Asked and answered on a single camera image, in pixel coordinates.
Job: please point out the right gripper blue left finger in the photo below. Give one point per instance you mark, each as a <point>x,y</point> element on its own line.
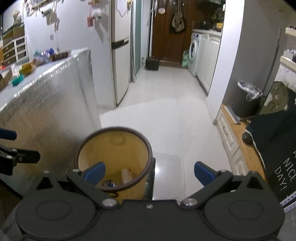
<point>86,180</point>

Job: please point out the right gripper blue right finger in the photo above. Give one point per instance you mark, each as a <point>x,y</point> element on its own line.
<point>213,181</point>

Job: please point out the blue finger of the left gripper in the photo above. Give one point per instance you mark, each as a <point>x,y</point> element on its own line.
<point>7,134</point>

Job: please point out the beige round trash bin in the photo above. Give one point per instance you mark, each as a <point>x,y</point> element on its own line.
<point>118,148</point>

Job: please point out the crushed blue can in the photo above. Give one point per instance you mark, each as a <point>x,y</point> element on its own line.
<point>109,183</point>

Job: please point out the white drawer sideboard wooden top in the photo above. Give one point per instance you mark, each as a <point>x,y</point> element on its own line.
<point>242,157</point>

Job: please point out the white red crumpled wrapper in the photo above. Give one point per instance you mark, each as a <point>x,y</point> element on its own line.
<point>126,175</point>

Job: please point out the silver foil table cover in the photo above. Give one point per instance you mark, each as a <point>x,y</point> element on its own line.
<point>52,111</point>

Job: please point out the black round mouse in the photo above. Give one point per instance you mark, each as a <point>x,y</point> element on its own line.
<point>247,138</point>

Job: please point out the black printed tote bag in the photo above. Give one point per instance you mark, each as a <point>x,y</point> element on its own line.
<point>273,135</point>

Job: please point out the white drawer shelf unit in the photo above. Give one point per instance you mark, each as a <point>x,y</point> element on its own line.
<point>15,51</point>

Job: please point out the dark grey pedal bin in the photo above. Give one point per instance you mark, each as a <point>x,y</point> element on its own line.
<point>248,100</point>

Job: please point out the green plastic bag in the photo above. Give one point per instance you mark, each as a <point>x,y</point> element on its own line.
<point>185,59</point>

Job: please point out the white washing machine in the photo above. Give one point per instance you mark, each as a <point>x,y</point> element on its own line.
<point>194,52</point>

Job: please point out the black floor box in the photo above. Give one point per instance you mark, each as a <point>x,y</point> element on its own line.
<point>151,64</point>

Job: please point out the white kitchen cabinets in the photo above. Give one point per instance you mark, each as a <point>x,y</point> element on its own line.
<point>207,58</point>

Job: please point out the brown wooden door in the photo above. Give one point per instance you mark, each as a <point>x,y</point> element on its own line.
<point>168,44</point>

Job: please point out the bag hanging on door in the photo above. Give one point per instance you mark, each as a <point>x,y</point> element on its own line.
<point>178,24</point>

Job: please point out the silver refrigerator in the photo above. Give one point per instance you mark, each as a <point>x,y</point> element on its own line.
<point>120,48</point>

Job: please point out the pink wall tag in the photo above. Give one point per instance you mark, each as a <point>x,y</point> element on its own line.
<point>90,21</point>

